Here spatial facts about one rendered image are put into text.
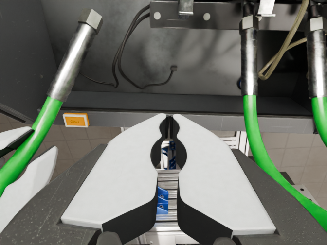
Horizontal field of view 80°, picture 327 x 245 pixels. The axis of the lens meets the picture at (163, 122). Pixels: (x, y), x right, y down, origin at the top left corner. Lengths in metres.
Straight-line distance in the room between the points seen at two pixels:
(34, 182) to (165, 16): 0.29
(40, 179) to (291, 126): 0.47
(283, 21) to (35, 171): 0.38
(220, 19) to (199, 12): 0.04
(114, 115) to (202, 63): 0.25
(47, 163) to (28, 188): 0.02
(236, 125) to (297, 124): 0.13
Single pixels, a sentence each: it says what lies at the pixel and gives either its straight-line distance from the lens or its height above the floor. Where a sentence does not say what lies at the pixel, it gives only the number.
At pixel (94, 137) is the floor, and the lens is 1.72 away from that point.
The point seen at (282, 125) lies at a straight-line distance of 0.50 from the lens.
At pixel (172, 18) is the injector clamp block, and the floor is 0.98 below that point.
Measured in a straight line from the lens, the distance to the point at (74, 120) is 0.47.
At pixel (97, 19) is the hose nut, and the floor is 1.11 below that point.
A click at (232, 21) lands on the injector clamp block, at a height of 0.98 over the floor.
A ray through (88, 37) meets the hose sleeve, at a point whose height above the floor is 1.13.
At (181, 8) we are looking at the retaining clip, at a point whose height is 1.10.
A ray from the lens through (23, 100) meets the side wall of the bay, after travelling 0.49.
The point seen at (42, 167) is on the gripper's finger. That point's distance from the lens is 0.19.
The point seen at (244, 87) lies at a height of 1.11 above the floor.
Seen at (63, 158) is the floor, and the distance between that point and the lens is 1.98.
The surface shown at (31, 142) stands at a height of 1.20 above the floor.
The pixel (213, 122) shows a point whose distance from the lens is 0.45.
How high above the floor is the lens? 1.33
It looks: 61 degrees down
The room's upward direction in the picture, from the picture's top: 175 degrees counter-clockwise
